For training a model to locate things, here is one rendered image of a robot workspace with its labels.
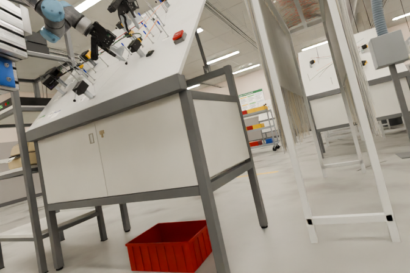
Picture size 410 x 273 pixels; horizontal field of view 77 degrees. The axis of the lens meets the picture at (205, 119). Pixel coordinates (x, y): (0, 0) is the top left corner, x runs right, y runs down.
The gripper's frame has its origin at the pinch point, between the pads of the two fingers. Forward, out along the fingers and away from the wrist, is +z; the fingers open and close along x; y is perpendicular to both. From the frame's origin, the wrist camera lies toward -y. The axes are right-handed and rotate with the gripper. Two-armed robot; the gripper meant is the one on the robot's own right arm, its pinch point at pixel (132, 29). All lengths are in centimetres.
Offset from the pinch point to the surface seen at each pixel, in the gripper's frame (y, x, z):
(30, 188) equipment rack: -60, 74, 67
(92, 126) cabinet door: -33, 20, 39
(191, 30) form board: 9.4, -29.9, 10.0
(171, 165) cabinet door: -34, -30, 59
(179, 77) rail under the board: -20, -39, 25
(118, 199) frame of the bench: -46, 3, 74
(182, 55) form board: -8.1, -34.0, 18.1
